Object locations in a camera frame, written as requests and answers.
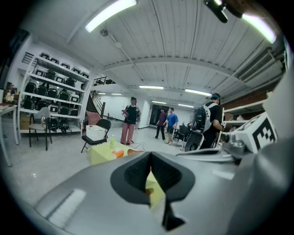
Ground black helmet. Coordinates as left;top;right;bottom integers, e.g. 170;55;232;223
58;118;72;135
48;117;59;133

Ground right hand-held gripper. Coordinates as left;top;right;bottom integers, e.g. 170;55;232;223
176;112;278;162

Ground dark grey office chair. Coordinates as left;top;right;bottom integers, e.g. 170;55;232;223
184;130;205;152

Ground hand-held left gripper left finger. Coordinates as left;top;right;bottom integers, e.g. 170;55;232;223
33;151;165;235

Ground cardboard box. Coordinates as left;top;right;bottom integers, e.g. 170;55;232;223
19;114;32;131

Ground white plastic basket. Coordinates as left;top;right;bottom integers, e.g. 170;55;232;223
85;125;106;142

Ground white wall shelf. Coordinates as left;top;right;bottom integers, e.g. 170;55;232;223
224;101;267;129

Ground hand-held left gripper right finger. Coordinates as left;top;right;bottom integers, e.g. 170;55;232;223
150;151;242;235

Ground pink cloth on chair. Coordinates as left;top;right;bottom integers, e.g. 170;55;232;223
85;110;103;129

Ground orange tissue box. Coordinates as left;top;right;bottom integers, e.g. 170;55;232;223
112;147;124;159

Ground ceiling air conditioner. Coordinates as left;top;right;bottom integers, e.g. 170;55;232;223
234;49;285;83

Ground yellow-green table top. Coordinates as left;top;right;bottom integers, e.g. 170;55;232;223
86;140;165;210

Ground person's white shirt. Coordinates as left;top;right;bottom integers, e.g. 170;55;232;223
261;66;294;150

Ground black double door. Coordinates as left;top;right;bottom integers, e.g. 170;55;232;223
150;104;170;126

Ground grey shell chair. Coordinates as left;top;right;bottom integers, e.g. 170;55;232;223
28;106;53;151

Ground white artificial flowers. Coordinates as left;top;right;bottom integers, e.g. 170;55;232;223
3;91;15;103

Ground black folding chair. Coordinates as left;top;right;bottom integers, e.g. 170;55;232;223
80;118;112;153

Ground white shelf rack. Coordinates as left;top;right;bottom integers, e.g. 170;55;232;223
17;52;92;138

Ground rows of black cases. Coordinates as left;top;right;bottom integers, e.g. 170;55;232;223
24;52;90;117

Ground black balcony railing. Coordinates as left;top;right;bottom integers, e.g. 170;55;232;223
92;77;117;87

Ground black metal staircase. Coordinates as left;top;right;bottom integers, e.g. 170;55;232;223
86;90;106;119

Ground black head-worn camera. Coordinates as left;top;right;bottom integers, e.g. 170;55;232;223
203;0;244;23

